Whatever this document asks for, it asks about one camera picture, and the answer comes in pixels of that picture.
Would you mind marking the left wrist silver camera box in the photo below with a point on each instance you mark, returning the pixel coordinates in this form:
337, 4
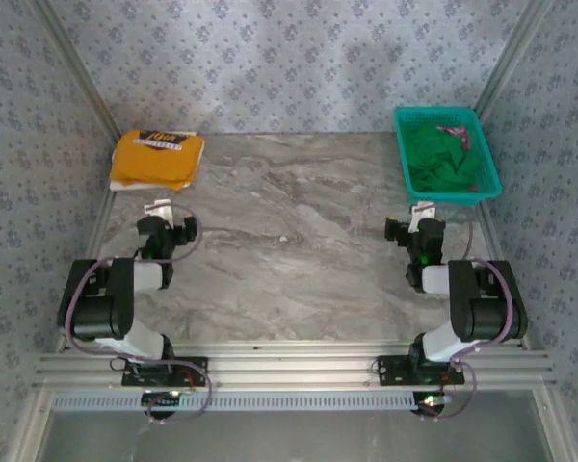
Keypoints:
157, 208

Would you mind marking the pink crumpled garment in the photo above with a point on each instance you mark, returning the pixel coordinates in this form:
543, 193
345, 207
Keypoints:
455, 131

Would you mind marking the green t-shirt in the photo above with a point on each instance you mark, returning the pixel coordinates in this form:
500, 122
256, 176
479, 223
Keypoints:
433, 163

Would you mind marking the aluminium mounting rail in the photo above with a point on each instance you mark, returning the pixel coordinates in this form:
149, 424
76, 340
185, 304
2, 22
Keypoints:
294, 366

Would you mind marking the folded yellow shirt stack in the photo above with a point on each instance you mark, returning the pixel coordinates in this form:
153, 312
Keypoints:
125, 186

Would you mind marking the aluminium corner post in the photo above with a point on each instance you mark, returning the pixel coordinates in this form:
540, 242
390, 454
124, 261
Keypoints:
77, 67
511, 58

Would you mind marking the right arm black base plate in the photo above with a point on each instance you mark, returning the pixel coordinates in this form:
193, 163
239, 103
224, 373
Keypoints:
390, 371

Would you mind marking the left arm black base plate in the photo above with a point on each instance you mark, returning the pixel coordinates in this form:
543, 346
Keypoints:
200, 363

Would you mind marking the teal plastic basket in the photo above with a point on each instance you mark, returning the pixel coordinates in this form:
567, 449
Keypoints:
443, 197

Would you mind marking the aluminium table side rail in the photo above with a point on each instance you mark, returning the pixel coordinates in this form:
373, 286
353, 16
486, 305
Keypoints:
101, 216
492, 231

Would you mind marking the grey metal shelf panel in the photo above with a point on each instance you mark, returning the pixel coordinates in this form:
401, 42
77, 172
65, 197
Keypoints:
294, 438

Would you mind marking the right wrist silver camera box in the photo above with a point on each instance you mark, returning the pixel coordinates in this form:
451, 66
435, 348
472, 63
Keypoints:
421, 212

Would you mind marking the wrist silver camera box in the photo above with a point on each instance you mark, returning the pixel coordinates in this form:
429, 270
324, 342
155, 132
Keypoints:
157, 208
421, 212

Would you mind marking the aluminium frame leg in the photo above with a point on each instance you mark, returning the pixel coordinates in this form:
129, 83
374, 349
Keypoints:
556, 423
29, 423

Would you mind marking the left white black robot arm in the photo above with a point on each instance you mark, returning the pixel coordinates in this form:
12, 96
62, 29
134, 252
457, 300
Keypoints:
96, 308

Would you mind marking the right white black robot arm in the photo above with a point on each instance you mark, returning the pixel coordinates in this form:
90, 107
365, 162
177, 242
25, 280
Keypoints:
486, 308

